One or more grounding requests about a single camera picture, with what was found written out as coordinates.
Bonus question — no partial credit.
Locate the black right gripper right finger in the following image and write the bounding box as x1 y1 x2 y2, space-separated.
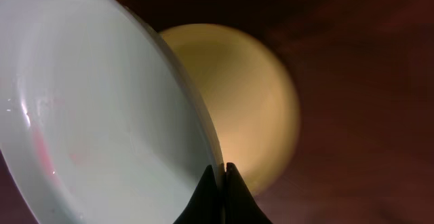
224 163 272 224

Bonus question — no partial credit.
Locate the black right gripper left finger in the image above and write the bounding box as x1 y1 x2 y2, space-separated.
174 165 222 224

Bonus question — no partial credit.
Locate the yellow plate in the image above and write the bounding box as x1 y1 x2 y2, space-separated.
160 24 300 195

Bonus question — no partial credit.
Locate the green plate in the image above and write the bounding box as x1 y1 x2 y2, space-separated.
1 0 224 223

